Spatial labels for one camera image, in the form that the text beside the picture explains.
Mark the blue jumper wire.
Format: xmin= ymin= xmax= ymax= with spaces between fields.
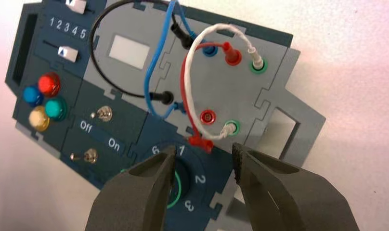
xmin=144 ymin=0 xmax=218 ymax=119

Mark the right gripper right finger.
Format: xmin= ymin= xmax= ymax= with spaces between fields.
xmin=232 ymin=142 xmax=361 ymax=231

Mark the red jumper wire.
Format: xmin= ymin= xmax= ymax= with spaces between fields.
xmin=180 ymin=41 xmax=242 ymax=154

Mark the metal toggle switch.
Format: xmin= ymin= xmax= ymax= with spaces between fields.
xmin=69 ymin=148 xmax=99 ymax=165
xmin=90 ymin=106 xmax=113 ymax=122

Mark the blue push button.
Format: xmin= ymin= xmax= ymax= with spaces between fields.
xmin=23 ymin=85 xmax=44 ymax=107

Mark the red banana socket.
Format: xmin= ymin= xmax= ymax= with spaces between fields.
xmin=201 ymin=109 xmax=217 ymax=126

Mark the green rotary knob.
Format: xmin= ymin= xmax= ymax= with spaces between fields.
xmin=119 ymin=159 xmax=195 ymax=211

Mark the yellow push button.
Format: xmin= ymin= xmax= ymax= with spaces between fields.
xmin=28 ymin=105 xmax=51 ymax=132

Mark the blue grey task box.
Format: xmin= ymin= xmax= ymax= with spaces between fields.
xmin=4 ymin=0 xmax=326 ymax=231

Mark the white display window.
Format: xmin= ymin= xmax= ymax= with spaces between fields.
xmin=108 ymin=34 xmax=151 ymax=70

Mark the white slider knob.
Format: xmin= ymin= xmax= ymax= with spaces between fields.
xmin=57 ymin=45 xmax=79 ymax=63
xmin=65 ymin=0 xmax=88 ymax=15

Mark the green push button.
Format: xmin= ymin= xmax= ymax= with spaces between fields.
xmin=44 ymin=97 xmax=67 ymax=122

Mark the green banana socket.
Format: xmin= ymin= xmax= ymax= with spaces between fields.
xmin=248 ymin=59 xmax=268 ymax=75
xmin=224 ymin=119 xmax=241 ymax=137

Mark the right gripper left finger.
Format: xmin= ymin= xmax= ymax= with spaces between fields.
xmin=85 ymin=145 xmax=177 ymax=231

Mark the white jumper wire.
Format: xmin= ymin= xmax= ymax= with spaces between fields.
xmin=184 ymin=24 xmax=265 ymax=141

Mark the black jumper wire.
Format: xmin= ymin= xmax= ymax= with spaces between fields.
xmin=89 ymin=0 xmax=195 ymax=105

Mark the red push button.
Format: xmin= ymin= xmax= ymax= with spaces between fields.
xmin=38 ymin=72 xmax=61 ymax=98

